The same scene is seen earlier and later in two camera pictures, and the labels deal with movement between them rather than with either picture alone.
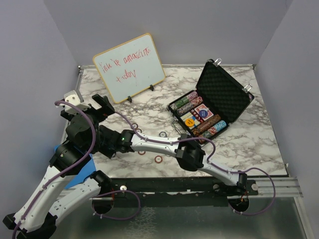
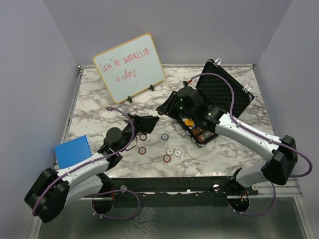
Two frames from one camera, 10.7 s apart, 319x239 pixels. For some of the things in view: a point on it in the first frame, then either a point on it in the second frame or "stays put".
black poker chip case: [207, 112] stays put
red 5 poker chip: [158, 159] to [167, 158]
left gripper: [106, 110] to [147, 123]
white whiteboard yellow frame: [130, 67] stays put
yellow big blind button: [189, 122] stays put
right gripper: [109, 153] to [165, 108]
